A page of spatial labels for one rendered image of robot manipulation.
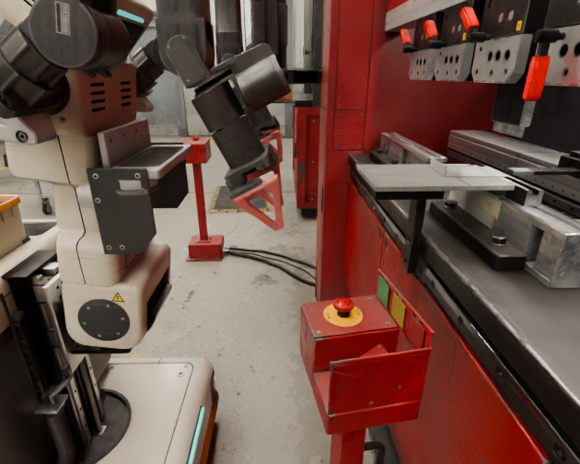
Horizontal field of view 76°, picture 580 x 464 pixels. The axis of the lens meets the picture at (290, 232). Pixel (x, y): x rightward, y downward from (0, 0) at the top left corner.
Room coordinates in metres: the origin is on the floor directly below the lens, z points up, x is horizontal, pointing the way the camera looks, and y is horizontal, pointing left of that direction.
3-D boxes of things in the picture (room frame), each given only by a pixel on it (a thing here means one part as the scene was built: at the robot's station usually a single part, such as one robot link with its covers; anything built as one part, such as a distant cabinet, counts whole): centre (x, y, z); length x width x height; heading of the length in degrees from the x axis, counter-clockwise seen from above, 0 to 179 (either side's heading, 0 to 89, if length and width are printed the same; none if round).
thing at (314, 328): (0.53, -0.12, 0.75); 0.20 x 0.16 x 0.18; 11
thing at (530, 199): (0.74, -0.43, 0.99); 0.20 x 0.03 x 0.03; 2
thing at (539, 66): (0.60, -0.38, 1.20); 0.04 x 0.02 x 0.10; 92
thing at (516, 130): (0.76, -0.43, 1.13); 0.10 x 0.02 x 0.10; 2
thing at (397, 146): (1.31, -0.41, 0.92); 0.50 x 0.06 x 0.10; 2
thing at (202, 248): (2.37, 0.60, 0.41); 0.25 x 0.20 x 0.83; 92
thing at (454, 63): (0.98, -0.42, 1.26); 0.15 x 0.09 x 0.17; 2
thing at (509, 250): (0.72, -0.38, 0.89); 0.30 x 0.05 x 0.03; 2
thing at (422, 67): (1.18, -0.42, 1.26); 0.15 x 0.09 x 0.17; 2
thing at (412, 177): (0.75, -0.29, 1.00); 0.26 x 0.18 x 0.01; 92
